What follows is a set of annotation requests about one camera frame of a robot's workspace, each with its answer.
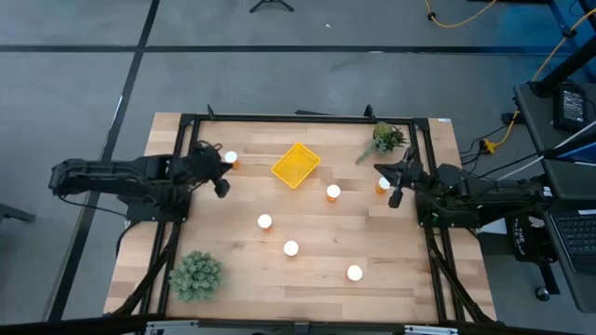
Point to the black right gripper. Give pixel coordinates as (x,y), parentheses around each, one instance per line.
(412,176)

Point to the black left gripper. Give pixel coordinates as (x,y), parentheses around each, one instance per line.
(205,166)

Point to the orange pill bottle white cap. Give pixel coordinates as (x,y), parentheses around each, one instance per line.
(291,248)
(333,191)
(383,186)
(354,272)
(231,157)
(264,221)

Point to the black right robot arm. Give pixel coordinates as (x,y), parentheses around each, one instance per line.
(489,193)

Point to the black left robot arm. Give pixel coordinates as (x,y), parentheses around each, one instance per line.
(116,174)

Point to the yellow plastic basket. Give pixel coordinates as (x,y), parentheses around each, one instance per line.
(295,165)

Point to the black left gripper knob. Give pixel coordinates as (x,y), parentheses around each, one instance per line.
(222,187)

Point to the black gripper knob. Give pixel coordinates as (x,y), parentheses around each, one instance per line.
(396,197)
(222,187)

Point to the black right gripper knob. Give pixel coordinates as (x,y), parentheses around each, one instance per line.
(396,197)

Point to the potted succulent with trailing strand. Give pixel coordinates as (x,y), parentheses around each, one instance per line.
(385,137)

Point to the round bushy green plant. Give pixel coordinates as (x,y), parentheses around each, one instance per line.
(195,277)

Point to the black bag with white print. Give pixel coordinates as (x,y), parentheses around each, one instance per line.
(519,237)

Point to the dark grey side desk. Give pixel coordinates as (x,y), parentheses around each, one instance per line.
(531,116)

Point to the black power adapter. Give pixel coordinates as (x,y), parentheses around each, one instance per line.
(572,104)

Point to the black chair leg with caster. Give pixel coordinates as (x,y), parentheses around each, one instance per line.
(541,293)

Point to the open laptop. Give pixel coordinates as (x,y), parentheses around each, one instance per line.
(577,237)

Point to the grey stand leg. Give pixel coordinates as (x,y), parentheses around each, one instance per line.
(14,213)

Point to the black aluminium crossbeam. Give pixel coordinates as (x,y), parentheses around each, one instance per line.
(70,325)

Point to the black aluminium table frame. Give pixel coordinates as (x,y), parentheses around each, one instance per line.
(279,118)

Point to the black diagonal post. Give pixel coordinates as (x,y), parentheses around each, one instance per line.
(565,67)

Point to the blue metal frame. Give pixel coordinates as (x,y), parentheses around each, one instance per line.
(556,9)

